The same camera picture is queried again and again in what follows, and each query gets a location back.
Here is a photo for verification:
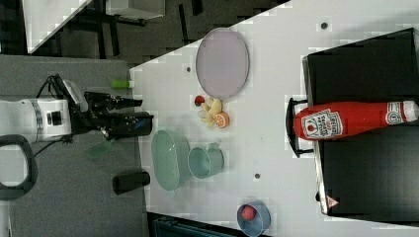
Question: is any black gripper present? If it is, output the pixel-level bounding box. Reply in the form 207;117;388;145
68;92;154;137

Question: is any red plush ketchup bottle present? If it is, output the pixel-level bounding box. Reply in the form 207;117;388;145
293;101;418;140

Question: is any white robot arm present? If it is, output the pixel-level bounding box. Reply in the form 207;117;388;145
1;92;154;143

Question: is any green marker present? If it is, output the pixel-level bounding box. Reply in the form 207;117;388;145
111;80;134;89

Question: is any green perforated colander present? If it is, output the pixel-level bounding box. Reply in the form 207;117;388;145
151;129;191;192

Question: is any black cylinder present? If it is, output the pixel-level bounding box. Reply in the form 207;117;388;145
112;172;150;195

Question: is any toy strawberry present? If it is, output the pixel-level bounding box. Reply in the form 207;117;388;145
194;96;205;107

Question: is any toy banana bunch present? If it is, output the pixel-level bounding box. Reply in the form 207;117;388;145
198;98;222;126

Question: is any green measuring cup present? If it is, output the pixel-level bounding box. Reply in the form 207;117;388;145
188;142;224;179

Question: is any toy orange slice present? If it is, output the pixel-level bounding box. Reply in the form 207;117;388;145
215;113;230;128

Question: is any grey round plate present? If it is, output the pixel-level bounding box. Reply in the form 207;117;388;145
196;28;250;100

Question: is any red toy fruit in cup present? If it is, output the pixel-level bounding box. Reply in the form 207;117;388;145
240;205;256;221

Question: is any blue cup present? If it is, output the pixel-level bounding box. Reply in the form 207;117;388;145
236;200;271;237

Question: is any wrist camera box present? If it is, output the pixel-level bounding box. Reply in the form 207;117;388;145
63;80;89;113

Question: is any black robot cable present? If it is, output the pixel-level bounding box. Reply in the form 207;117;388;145
33;75;68;158

